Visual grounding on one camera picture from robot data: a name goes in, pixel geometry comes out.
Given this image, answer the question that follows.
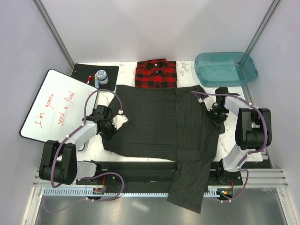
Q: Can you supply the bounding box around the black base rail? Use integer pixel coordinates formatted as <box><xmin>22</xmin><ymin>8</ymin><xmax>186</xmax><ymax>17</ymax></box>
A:
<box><xmin>76</xmin><ymin>160</ymin><xmax>243</xmax><ymax>190</ymax></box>

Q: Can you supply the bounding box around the small blue white jar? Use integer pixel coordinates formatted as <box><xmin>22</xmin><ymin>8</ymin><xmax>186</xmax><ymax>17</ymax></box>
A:
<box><xmin>96</xmin><ymin>70</ymin><xmax>109</xmax><ymax>85</ymax></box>

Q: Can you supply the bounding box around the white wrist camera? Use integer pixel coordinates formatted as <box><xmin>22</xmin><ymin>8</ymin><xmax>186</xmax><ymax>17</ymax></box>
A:
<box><xmin>198</xmin><ymin>97</ymin><xmax>215</xmax><ymax>111</ymax></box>
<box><xmin>112</xmin><ymin>110</ymin><xmax>128</xmax><ymax>130</ymax></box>

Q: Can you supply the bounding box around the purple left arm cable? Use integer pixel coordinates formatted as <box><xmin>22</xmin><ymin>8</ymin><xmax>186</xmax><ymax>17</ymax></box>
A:
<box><xmin>50</xmin><ymin>89</ymin><xmax>125</xmax><ymax>202</ymax></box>

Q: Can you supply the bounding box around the blue pink eraser stick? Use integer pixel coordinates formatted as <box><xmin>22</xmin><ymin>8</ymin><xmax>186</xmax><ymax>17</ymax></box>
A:
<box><xmin>94</xmin><ymin>74</ymin><xmax>99</xmax><ymax>89</ymax></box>

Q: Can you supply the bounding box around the light blue cable duct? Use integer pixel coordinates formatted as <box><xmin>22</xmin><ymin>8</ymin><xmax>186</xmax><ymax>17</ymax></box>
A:
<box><xmin>43</xmin><ymin>186</ymin><xmax>235</xmax><ymax>196</ymax></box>

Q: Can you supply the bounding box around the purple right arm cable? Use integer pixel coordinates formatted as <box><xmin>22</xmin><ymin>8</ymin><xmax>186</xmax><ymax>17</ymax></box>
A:
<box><xmin>191</xmin><ymin>90</ymin><xmax>268</xmax><ymax>203</ymax></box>

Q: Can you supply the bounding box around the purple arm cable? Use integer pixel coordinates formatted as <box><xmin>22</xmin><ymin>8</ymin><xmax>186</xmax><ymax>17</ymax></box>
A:
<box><xmin>50</xmin><ymin>89</ymin><xmax>125</xmax><ymax>202</ymax></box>
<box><xmin>191</xmin><ymin>90</ymin><xmax>268</xmax><ymax>203</ymax></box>

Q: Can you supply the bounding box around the dark grey pinstripe shirt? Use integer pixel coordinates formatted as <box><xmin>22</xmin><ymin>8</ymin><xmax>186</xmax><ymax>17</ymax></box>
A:
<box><xmin>103</xmin><ymin>85</ymin><xmax>219</xmax><ymax>213</ymax></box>

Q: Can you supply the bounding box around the red black plaid shirt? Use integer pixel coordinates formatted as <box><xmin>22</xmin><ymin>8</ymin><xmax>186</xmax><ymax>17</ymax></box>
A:
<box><xmin>135</xmin><ymin>59</ymin><xmax>177</xmax><ymax>88</ymax></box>

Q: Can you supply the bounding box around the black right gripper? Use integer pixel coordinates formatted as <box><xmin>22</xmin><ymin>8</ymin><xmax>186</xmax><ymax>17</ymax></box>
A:
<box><xmin>205</xmin><ymin>105</ymin><xmax>228</xmax><ymax>129</ymax></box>

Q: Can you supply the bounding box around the aluminium frame post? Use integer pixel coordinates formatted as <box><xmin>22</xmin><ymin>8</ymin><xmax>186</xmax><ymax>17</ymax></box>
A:
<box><xmin>32</xmin><ymin>0</ymin><xmax>75</xmax><ymax>68</ymax></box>
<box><xmin>245</xmin><ymin>0</ymin><xmax>281</xmax><ymax>55</ymax></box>

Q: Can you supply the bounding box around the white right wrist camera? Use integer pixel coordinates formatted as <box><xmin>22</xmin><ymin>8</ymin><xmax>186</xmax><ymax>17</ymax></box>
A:
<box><xmin>198</xmin><ymin>97</ymin><xmax>215</xmax><ymax>111</ymax></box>

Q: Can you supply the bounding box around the aluminium frame post right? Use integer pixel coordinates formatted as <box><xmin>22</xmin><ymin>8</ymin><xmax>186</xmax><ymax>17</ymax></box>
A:
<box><xmin>245</xmin><ymin>0</ymin><xmax>281</xmax><ymax>55</ymax></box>

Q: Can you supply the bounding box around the white whiteboard with red writing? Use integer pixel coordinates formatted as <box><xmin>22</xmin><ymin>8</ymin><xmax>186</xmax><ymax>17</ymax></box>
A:
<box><xmin>20</xmin><ymin>69</ymin><xmax>97</xmax><ymax>142</ymax></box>

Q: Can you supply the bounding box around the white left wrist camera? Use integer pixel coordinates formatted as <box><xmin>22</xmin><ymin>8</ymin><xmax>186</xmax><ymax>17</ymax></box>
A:
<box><xmin>112</xmin><ymin>110</ymin><xmax>128</xmax><ymax>130</ymax></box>

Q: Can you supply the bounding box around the aluminium frame post left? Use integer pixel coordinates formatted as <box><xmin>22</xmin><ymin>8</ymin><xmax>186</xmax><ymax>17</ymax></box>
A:
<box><xmin>32</xmin><ymin>0</ymin><xmax>75</xmax><ymax>68</ymax></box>

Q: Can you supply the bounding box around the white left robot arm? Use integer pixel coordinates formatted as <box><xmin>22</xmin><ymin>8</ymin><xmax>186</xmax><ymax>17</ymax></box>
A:
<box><xmin>39</xmin><ymin>105</ymin><xmax>117</xmax><ymax>188</ymax></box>

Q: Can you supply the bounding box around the black mat green edge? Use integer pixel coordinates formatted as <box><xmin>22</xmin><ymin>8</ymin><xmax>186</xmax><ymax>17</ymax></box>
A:
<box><xmin>71</xmin><ymin>63</ymin><xmax>119</xmax><ymax>91</ymax></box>

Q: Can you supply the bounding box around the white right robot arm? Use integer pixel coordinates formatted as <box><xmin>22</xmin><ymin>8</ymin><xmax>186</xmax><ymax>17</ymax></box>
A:
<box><xmin>205</xmin><ymin>87</ymin><xmax>272</xmax><ymax>185</ymax></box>

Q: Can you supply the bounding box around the teal transparent plastic bin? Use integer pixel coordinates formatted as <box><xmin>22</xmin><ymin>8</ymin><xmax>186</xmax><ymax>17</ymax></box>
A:
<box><xmin>194</xmin><ymin>52</ymin><xmax>258</xmax><ymax>87</ymax></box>

